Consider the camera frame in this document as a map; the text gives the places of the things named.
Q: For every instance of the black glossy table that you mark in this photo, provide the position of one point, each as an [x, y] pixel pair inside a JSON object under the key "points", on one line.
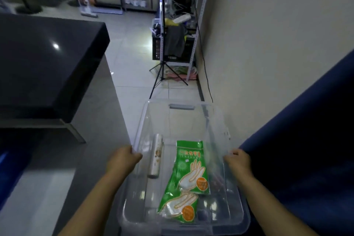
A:
{"points": [[47, 70]]}

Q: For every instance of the white power strip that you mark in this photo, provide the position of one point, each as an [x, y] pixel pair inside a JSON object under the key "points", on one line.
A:
{"points": [[181, 18]]}

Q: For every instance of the black tripod stand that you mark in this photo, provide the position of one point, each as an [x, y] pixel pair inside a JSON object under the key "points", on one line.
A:
{"points": [[163, 50]]}

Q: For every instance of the person's left forearm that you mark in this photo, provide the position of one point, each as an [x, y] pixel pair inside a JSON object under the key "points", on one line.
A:
{"points": [[92, 205]]}

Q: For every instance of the person's right forearm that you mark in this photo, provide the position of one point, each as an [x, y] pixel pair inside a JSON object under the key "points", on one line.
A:
{"points": [[269, 206]]}

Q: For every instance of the white plastic wrap roll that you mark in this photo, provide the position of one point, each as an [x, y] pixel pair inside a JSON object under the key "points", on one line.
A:
{"points": [[155, 157]]}

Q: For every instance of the green glove packet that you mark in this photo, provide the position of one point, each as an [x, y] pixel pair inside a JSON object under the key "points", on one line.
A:
{"points": [[192, 166], [178, 204]]}

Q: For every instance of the dark blue sofa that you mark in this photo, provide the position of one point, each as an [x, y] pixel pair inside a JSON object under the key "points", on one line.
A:
{"points": [[307, 155]]}

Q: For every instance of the person's right thumb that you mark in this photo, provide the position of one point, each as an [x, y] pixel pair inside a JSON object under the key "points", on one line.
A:
{"points": [[229, 159]]}

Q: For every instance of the grey hanging cloth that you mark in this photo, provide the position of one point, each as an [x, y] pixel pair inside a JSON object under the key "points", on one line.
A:
{"points": [[174, 40]]}

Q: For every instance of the person's right hand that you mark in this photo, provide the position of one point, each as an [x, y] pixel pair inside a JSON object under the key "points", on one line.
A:
{"points": [[240, 163]]}

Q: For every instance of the person's left hand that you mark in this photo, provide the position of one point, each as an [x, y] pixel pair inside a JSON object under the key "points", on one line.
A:
{"points": [[121, 161]]}

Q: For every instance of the white metal shelving rack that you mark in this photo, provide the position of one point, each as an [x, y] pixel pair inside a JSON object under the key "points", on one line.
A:
{"points": [[190, 22]]}

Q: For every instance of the clear plastic storage bin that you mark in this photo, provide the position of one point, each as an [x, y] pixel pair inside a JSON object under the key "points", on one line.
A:
{"points": [[182, 172]]}

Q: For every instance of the black plastic crate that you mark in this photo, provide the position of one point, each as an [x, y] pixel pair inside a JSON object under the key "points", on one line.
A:
{"points": [[168, 47]]}

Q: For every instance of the person's left thumb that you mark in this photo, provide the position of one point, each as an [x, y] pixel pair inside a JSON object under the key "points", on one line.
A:
{"points": [[136, 157]]}

